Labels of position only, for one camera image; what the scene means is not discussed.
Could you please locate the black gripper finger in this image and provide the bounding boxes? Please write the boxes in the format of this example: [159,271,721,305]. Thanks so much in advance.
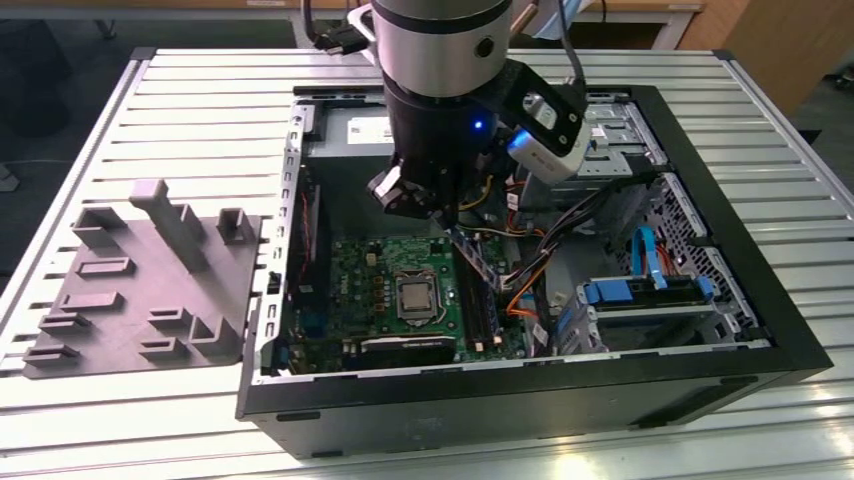
[362,166,462,237]

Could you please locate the blue RAM stick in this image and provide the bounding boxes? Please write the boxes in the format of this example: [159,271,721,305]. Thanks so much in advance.
[446,227,505,294]

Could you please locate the grey power supply unit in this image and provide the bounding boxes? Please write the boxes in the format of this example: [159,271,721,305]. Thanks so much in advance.
[302,104,441,239]

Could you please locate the green motherboard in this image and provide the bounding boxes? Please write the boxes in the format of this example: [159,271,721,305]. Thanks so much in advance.
[282,232,538,375]

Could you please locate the silver CPU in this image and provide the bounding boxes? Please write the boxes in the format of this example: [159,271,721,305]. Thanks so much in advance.
[397,283,436,312]

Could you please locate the CPU socket metal cover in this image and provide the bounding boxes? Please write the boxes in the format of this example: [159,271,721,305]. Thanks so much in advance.
[392,269,446,329]

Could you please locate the metal drive cage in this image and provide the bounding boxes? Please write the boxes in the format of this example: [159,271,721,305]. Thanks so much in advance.
[516,97,668,211]

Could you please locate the black graphics card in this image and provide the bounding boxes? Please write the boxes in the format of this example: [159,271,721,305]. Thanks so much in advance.
[342,333,461,372]

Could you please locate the hard disk in blue carrier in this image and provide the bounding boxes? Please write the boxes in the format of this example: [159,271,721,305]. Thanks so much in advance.
[576,277,720,312]

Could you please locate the grey parts rack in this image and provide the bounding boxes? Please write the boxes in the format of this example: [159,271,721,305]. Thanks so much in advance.
[18,178,266,382]

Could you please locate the black open PC case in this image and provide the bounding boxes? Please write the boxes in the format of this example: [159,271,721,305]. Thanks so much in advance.
[233,83,836,459]

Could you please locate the metal disk bay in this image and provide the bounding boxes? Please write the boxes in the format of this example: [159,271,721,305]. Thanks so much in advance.
[552,277,765,357]

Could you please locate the wooden cabinet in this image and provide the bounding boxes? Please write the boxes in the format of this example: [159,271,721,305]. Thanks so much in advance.
[676,0,854,119]

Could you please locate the black chair base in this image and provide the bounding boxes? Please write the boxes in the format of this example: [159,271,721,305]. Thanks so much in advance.
[824,62,854,92]

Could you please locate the yellow wire bundle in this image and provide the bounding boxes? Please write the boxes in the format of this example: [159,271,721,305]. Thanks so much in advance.
[458,173,532,237]

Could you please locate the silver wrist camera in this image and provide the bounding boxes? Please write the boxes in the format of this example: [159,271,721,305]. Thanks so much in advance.
[492,59,593,185]

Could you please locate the black cable with connector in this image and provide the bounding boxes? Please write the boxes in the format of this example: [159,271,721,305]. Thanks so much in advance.
[302,0,366,57]

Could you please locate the black wire bundle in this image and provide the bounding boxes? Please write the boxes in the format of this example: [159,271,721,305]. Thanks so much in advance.
[498,172,660,292]

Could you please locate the black camera cable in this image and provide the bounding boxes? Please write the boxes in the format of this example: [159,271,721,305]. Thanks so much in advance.
[553,0,589,95]

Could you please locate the orange wire bundle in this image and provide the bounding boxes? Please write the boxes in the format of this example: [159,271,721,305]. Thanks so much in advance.
[502,248,556,319]

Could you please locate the blue SATA cable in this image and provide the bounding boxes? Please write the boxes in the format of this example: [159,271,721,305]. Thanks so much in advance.
[628,225,672,292]

